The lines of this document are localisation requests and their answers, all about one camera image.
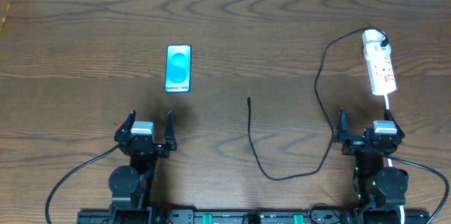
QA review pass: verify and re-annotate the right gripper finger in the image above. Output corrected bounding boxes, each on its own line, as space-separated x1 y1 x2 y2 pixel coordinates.
384 109 402 135
336 108 350 135

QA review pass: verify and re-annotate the white power strip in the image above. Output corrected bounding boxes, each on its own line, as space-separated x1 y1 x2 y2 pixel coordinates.
362 29 397 96

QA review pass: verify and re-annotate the blue Samsung Galaxy smartphone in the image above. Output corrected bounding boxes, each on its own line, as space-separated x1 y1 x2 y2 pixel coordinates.
165 44 192 93

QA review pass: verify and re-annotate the white power strip cord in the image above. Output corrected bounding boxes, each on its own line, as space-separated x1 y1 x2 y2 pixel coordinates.
383 93 406 224

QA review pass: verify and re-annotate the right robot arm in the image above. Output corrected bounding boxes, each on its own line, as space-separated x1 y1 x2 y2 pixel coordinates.
334 109 409 223

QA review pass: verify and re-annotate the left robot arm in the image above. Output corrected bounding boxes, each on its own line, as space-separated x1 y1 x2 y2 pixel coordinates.
109 111 177 224

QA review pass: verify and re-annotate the white USB charger plug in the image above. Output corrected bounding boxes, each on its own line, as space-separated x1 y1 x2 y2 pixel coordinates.
363 42 391 61

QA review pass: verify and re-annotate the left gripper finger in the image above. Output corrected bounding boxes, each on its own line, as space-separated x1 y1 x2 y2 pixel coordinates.
119 109 136 134
164 111 175 146

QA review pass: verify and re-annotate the black USB charging cable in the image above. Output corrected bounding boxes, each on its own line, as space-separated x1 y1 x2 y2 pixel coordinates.
247 26 390 182

